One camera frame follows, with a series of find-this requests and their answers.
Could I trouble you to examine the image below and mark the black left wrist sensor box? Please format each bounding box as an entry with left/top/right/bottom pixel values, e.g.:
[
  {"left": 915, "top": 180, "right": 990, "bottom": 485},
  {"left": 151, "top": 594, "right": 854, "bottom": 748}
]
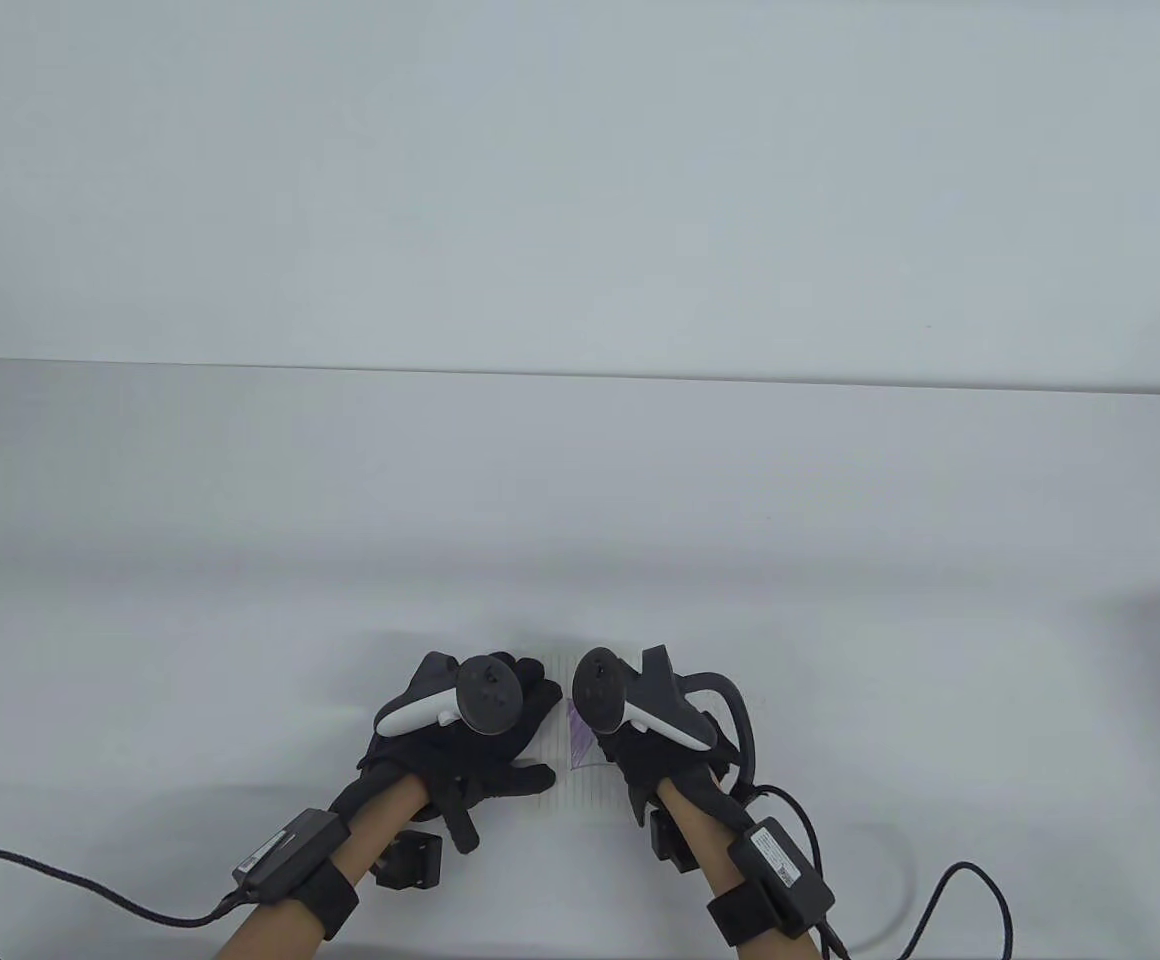
[{"left": 230, "top": 808, "right": 350, "bottom": 897}]

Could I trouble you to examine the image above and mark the black braided left cable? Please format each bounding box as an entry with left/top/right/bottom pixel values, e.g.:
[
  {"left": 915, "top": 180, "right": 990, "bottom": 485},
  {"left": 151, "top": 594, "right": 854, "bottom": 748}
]
[{"left": 0, "top": 850, "right": 246, "bottom": 960}]

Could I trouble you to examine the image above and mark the person's left forearm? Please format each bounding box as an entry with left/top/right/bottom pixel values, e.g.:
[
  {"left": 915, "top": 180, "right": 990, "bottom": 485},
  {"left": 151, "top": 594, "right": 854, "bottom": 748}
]
[{"left": 215, "top": 775, "right": 433, "bottom": 960}]

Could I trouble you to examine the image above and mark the person's right forearm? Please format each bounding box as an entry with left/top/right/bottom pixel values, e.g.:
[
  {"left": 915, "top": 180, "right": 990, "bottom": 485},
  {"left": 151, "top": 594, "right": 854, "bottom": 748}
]
[{"left": 655, "top": 780, "right": 813, "bottom": 960}]

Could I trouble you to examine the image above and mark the black wrist sensor box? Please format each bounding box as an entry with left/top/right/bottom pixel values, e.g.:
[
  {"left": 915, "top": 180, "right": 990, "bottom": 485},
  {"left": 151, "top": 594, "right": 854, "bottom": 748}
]
[
  {"left": 728, "top": 818, "right": 837, "bottom": 937},
  {"left": 230, "top": 808, "right": 350, "bottom": 897}
]

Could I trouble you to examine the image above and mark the black braided cable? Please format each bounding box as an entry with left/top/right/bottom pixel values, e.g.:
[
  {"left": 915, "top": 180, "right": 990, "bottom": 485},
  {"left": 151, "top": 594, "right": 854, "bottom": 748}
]
[
  {"left": 0, "top": 850, "right": 246, "bottom": 960},
  {"left": 738, "top": 785, "right": 1017, "bottom": 960}
]

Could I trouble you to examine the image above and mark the person's right hand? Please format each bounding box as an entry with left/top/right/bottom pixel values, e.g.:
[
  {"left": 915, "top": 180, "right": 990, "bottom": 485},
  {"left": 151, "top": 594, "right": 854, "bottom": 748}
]
[{"left": 592, "top": 705, "right": 753, "bottom": 831}]

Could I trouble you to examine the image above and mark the white lined paper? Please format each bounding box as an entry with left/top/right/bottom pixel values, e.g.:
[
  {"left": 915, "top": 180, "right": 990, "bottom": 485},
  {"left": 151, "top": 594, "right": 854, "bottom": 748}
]
[{"left": 515, "top": 655, "right": 643, "bottom": 814}]

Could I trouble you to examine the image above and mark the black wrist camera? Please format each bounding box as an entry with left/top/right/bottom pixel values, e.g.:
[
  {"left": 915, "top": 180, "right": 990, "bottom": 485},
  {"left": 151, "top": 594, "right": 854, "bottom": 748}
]
[
  {"left": 372, "top": 828, "right": 442, "bottom": 890},
  {"left": 650, "top": 805, "right": 698, "bottom": 874}
]

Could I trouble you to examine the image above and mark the black right wrist strap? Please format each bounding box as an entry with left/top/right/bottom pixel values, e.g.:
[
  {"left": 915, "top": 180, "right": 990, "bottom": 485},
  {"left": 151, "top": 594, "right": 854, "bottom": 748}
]
[{"left": 705, "top": 885, "right": 788, "bottom": 947}]

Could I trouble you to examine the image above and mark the black braided right cable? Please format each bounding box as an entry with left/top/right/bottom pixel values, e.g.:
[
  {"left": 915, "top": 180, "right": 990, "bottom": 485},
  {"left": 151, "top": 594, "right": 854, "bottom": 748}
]
[{"left": 738, "top": 785, "right": 1017, "bottom": 960}]

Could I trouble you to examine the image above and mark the person's left hand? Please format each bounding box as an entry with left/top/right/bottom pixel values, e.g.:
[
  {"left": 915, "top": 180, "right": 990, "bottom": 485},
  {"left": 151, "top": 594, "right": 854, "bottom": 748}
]
[{"left": 325, "top": 650, "right": 562, "bottom": 849}]

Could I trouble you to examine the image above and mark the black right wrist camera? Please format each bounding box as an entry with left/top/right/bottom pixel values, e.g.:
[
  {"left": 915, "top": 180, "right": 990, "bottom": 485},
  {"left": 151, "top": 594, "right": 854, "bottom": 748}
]
[{"left": 650, "top": 805, "right": 698, "bottom": 874}]

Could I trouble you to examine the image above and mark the white and black left controller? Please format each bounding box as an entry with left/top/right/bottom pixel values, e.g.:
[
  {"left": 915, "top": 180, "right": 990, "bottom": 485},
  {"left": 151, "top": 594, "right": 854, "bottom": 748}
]
[{"left": 370, "top": 650, "right": 521, "bottom": 737}]

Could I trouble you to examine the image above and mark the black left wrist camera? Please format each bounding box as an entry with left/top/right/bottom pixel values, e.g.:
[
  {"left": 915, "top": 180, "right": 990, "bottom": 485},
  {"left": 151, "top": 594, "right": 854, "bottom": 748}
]
[{"left": 372, "top": 828, "right": 442, "bottom": 890}]

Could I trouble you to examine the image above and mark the black left wrist strap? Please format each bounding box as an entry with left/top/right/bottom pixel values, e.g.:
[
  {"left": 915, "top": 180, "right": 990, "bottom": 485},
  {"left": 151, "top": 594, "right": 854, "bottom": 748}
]
[{"left": 268, "top": 860, "right": 360, "bottom": 940}]

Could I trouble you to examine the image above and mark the black right wrist sensor box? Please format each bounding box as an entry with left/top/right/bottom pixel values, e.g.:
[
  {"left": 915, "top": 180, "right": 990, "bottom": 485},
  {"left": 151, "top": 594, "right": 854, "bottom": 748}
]
[{"left": 728, "top": 818, "right": 837, "bottom": 937}]

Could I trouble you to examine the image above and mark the black wrist strap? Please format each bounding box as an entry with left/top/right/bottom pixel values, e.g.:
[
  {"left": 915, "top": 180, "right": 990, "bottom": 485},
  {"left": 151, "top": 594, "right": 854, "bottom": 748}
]
[
  {"left": 705, "top": 885, "right": 788, "bottom": 947},
  {"left": 268, "top": 860, "right": 360, "bottom": 940}
]

